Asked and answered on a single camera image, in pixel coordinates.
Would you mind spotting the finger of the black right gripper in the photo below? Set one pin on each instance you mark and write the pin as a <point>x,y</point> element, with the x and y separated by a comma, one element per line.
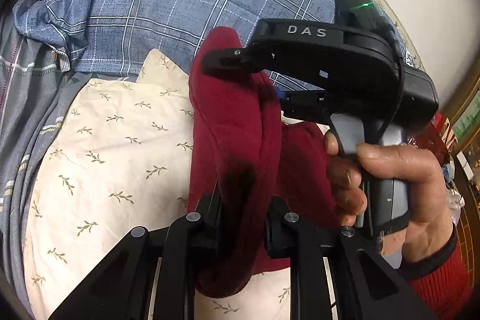
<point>229,60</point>
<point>286,99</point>

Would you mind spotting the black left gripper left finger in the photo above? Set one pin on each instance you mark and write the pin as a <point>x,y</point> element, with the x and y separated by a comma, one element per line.
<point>148,274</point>

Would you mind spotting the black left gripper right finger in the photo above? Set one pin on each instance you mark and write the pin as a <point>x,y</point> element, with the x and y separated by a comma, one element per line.
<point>336,274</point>

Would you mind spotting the dark red garment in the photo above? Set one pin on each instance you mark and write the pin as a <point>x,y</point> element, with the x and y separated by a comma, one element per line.
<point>242,149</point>

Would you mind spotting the red sleeve forearm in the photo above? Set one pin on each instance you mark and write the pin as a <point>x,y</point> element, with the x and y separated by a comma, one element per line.
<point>440,280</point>

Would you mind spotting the right hand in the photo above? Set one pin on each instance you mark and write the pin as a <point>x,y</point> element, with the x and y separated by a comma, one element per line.
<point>430,222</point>

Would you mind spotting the red plastic bag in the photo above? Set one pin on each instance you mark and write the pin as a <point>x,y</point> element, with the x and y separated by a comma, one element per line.
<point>438,137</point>

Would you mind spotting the cream leaf-print pillow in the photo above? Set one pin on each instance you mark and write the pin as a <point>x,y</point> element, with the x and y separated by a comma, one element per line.
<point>121,159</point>

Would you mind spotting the grey quilt with pink star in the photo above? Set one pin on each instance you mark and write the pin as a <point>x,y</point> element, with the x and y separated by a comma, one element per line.
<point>37,88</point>

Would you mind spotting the gold picture frame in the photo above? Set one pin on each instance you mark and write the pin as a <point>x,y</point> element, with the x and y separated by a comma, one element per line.
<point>460,117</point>

